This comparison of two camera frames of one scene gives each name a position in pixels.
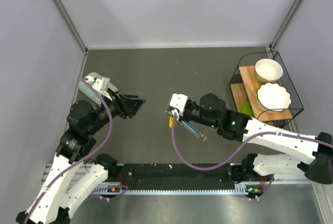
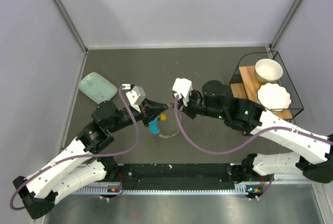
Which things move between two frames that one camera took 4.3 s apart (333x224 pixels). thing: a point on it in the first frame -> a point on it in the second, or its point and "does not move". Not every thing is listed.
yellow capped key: [170, 121] -> [163, 117]
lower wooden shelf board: [239, 95] does not move
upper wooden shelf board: [252, 85] does not move
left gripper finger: [126, 97] -> [146, 102]
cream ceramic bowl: [268, 70] does not move
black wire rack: [262, 89] does not move
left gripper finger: [132, 106] -> [152, 113]
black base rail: [175, 176] does not move
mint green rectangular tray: [88, 91] does not move
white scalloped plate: [273, 97] does not move
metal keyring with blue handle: [200, 135] -> [154, 129]
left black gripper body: [119, 107] -> [142, 109]
